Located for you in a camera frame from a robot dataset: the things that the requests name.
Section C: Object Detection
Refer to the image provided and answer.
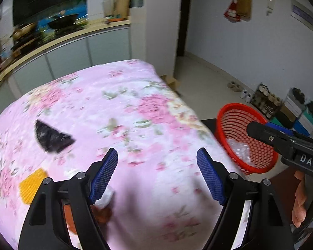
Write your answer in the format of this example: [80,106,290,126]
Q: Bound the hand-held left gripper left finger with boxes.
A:
[18,148,118,250]

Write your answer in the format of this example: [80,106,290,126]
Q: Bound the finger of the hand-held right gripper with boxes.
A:
[246,121,295,159]

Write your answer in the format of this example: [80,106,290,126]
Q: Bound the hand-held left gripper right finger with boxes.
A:
[196,147,294,250]

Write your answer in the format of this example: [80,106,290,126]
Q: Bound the clear plastic bag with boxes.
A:
[228,139,251,162]

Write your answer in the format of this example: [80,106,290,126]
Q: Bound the red plastic basket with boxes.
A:
[216,103,279,175]

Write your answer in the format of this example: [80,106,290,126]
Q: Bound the person's right hand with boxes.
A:
[292,170,313,228]

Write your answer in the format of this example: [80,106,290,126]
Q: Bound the crumpled white plastic bag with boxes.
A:
[95,186,115,210]

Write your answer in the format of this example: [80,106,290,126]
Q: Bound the shoe rack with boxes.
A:
[250,83,283,119]

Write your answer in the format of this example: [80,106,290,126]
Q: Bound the crumpled brown paper bag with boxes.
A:
[64,203,112,235]

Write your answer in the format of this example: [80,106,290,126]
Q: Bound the white shoes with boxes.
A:
[240,90,253,103]

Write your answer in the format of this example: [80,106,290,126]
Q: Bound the stacked storage boxes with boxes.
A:
[276,87,313,136]

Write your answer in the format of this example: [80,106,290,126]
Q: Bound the small black plastic bag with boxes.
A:
[35,120,76,154]

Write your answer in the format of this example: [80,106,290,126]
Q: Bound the pink floral tablecloth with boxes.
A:
[0,59,253,250]

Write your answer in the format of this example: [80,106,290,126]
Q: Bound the cardboard box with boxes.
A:
[160,75,182,96]

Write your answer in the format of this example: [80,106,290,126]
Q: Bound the red hanging bag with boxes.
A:
[224,0,242,23]

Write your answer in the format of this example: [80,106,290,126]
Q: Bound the grey kitchen cabinets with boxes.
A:
[0,26,132,121]

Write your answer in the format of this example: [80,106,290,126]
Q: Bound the beige kitchen counter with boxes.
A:
[0,18,132,92]

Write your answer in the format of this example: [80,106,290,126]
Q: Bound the black wok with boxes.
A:
[48,13,79,30]

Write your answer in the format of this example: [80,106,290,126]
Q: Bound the golden cooking pot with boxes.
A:
[13,22,37,39]

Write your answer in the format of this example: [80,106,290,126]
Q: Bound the white plastic bottle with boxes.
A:
[103,0,112,19]

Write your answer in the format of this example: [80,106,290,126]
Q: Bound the framed wall sign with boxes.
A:
[291,0,313,33]

